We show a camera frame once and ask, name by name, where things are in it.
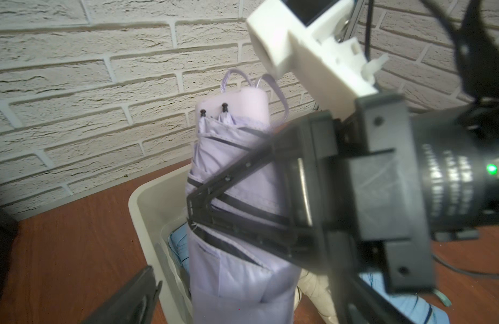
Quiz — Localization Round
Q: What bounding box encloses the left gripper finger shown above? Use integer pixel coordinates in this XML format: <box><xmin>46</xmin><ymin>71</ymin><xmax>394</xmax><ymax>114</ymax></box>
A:
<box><xmin>82</xmin><ymin>265</ymin><xmax>162</xmax><ymax>324</ymax></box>

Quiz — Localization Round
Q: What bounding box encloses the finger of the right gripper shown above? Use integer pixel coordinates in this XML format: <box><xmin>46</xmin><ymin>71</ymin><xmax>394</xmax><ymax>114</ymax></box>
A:
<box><xmin>187</xmin><ymin>115</ymin><xmax>334</xmax><ymax>271</ymax></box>

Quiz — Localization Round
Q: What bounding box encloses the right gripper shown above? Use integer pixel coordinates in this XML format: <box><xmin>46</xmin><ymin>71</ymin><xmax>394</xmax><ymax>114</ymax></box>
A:
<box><xmin>309</xmin><ymin>93</ymin><xmax>436</xmax><ymax>324</ymax></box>

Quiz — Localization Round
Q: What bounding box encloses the lilac umbrella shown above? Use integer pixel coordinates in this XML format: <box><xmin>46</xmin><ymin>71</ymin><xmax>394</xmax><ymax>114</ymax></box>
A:
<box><xmin>185</xmin><ymin>80</ymin><xmax>301</xmax><ymax>323</ymax></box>

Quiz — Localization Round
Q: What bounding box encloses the white plastic storage box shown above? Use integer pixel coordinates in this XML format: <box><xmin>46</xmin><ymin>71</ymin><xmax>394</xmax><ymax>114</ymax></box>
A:
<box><xmin>129</xmin><ymin>165</ymin><xmax>193</xmax><ymax>323</ymax></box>

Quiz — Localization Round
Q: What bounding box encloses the beige umbrella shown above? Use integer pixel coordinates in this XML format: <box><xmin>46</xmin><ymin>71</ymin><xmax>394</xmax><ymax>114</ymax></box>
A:
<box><xmin>294</xmin><ymin>269</ymin><xmax>339</xmax><ymax>324</ymax></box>

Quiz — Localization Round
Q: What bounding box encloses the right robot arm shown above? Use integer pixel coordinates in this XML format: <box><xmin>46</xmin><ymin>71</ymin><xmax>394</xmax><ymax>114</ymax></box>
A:
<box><xmin>186</xmin><ymin>1</ymin><xmax>499</xmax><ymax>323</ymax></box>

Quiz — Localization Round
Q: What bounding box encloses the periwinkle blue umbrella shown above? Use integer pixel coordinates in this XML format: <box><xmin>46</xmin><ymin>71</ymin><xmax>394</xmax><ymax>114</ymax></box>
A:
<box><xmin>359</xmin><ymin>272</ymin><xmax>450</xmax><ymax>324</ymax></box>

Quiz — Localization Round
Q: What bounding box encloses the black grey toolbox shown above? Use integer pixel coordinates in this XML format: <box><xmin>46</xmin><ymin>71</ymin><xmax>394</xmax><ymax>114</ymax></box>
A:
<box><xmin>0</xmin><ymin>200</ymin><xmax>19</xmax><ymax>321</ymax></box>

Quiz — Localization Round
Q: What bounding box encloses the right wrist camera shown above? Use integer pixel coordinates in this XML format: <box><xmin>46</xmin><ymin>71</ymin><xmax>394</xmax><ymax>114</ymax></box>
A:
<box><xmin>246</xmin><ymin>0</ymin><xmax>388</xmax><ymax>119</ymax></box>

